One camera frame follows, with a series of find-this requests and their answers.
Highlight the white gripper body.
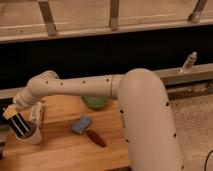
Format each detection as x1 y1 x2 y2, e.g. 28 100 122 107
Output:
13 89 36 110

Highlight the green ceramic bowl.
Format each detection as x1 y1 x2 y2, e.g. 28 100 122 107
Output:
81 96 110 110

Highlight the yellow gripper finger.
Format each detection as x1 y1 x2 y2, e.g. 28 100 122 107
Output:
3 105 17 120

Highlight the blue sponge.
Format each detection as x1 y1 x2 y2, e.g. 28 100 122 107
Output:
71 115 92 134

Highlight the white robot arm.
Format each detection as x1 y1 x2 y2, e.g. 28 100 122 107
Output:
3 68 184 171

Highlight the metal bracket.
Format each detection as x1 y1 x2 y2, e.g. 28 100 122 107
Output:
109 0 119 30
188 0 207 23
38 0 57 36

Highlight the white tube bottle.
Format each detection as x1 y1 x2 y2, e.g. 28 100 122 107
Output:
29 101 45 128

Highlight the dark red oblong object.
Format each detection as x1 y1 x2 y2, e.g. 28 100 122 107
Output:
86 130 106 147

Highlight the white ceramic cup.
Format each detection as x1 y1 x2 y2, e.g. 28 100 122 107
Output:
17 121 42 145

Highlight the left metal bracket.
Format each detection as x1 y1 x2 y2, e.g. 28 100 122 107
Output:
38 0 57 36

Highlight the small bottle in background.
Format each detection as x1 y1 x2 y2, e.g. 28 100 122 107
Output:
180 52 197 73

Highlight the right metal bracket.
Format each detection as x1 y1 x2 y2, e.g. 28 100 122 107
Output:
188 0 207 23

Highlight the wooden board table top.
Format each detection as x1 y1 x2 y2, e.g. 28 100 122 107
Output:
0 96 129 171

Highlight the black white striped eraser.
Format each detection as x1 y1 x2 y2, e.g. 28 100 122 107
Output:
8 113 30 137

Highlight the middle metal bracket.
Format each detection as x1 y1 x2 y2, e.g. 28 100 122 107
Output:
109 0 119 30

